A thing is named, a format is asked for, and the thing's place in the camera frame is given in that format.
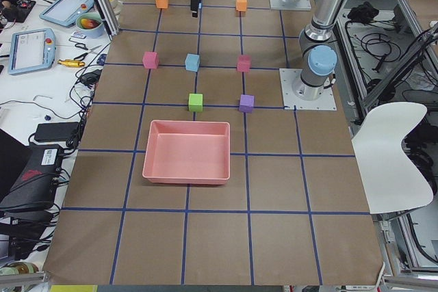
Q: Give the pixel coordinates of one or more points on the near orange block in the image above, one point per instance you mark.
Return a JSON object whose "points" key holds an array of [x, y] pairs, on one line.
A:
{"points": [[241, 5]]}

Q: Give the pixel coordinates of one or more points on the near left magenta block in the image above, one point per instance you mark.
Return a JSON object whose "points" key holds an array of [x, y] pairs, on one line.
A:
{"points": [[243, 63]]}

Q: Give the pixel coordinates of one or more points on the black electronics box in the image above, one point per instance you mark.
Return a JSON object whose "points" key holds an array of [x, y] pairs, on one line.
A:
{"points": [[34, 186]]}

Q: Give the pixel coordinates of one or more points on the black scissors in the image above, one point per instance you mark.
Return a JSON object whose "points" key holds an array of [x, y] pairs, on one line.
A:
{"points": [[85, 51]]}

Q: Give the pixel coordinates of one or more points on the left purple block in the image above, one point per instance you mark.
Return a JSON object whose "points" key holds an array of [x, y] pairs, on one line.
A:
{"points": [[247, 103]]}

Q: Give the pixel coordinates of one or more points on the green block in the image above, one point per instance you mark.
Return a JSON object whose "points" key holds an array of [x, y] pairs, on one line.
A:
{"points": [[195, 102]]}

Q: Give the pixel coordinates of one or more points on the pink tray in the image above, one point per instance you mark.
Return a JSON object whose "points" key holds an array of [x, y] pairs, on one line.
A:
{"points": [[188, 152]]}

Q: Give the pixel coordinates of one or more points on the black power adapter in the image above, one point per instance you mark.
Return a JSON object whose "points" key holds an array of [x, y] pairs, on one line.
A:
{"points": [[55, 132]]}

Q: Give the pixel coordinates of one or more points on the far orange block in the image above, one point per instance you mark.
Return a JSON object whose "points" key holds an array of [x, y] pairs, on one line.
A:
{"points": [[161, 4]]}

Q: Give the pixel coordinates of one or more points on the orange block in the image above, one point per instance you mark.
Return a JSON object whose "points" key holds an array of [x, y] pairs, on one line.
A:
{"points": [[241, 5], [161, 4]]}

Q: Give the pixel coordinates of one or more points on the teach pendant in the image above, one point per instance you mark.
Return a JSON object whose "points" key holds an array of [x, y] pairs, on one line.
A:
{"points": [[31, 51], [66, 12]]}

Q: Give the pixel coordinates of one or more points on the magenta block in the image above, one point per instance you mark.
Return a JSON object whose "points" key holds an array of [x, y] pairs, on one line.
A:
{"points": [[150, 60], [243, 63]]}

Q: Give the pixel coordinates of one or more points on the far teach pendant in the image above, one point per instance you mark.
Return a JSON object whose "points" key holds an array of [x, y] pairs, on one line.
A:
{"points": [[66, 12]]}

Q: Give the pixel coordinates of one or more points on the white chair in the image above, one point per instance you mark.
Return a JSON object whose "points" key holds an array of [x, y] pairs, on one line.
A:
{"points": [[390, 179]]}

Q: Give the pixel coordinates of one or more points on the light blue block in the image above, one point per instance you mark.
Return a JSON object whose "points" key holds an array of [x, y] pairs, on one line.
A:
{"points": [[192, 62]]}

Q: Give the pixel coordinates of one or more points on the far left magenta block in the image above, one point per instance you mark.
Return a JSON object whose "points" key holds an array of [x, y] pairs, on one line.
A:
{"points": [[150, 60]]}

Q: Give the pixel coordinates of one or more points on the near teach pendant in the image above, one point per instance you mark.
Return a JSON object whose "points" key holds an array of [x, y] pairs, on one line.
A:
{"points": [[31, 51]]}

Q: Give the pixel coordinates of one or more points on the green bowl with fruit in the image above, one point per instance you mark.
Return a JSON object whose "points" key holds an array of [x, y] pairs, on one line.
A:
{"points": [[90, 24]]}

